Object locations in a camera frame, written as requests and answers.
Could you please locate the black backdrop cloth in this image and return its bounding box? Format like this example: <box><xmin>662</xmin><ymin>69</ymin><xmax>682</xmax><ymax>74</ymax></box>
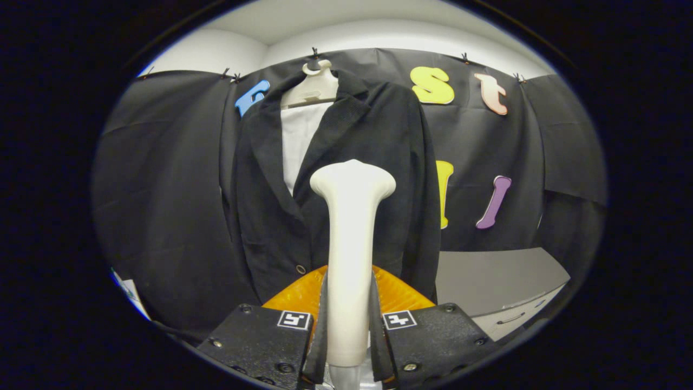
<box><xmin>92</xmin><ymin>48</ymin><xmax>608</xmax><ymax>347</ymax></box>

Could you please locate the black suit jacket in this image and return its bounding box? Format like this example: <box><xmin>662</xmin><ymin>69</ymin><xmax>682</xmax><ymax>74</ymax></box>
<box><xmin>219</xmin><ymin>68</ymin><xmax>442</xmax><ymax>304</ymax></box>

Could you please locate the white plastic hanger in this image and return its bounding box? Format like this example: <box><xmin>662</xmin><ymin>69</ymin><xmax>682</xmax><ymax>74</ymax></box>
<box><xmin>280</xmin><ymin>58</ymin><xmax>340</xmax><ymax>109</ymax></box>

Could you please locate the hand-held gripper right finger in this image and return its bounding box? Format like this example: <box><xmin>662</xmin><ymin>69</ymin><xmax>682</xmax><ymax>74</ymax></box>
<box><xmin>370</xmin><ymin>265</ymin><xmax>496</xmax><ymax>390</ymax></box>

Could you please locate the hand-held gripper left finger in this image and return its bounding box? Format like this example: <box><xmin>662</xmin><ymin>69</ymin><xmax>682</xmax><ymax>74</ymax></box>
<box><xmin>196</xmin><ymin>265</ymin><xmax>329</xmax><ymax>390</ymax></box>

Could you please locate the white printed box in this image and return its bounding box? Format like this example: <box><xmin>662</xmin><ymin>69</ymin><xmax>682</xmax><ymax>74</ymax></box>
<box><xmin>111</xmin><ymin>268</ymin><xmax>151</xmax><ymax>320</ymax></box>

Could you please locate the white shirt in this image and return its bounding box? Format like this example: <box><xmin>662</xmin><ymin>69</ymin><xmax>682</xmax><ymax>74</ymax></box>
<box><xmin>280</xmin><ymin>102</ymin><xmax>334</xmax><ymax>196</ymax></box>

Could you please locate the grey cabinet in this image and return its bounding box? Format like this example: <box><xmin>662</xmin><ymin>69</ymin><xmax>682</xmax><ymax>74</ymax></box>
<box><xmin>436</xmin><ymin>248</ymin><xmax>571</xmax><ymax>342</ymax></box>

